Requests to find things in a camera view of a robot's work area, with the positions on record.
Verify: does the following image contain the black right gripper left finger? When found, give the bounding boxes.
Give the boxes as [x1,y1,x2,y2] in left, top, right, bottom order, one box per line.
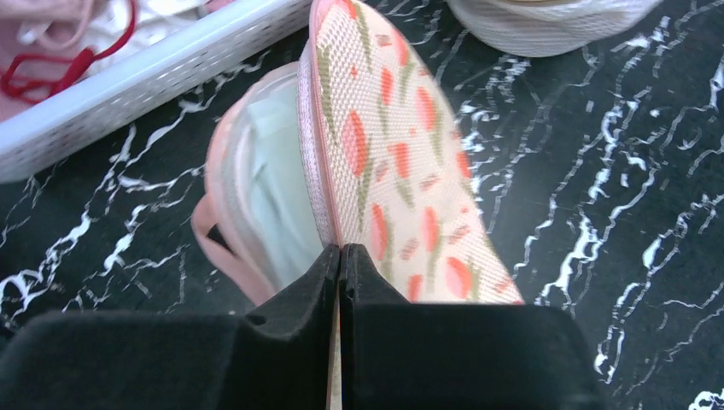
[1,246,341,409]

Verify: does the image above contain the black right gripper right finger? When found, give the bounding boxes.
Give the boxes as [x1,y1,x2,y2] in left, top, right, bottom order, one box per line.
[339,244,605,409]

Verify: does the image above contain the pink floral mesh laundry bag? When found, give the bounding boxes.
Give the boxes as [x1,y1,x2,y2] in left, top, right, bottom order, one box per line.
[191,1,523,304]

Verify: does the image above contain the white plastic laundry basket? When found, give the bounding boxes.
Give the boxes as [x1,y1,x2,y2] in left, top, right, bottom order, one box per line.
[1,1,311,183]

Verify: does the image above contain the round white mesh laundry bag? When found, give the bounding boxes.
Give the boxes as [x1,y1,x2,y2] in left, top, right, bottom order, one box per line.
[447,0,659,58]

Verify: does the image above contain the pink and white bras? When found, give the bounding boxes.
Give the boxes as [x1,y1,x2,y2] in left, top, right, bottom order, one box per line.
[1,1,228,87]

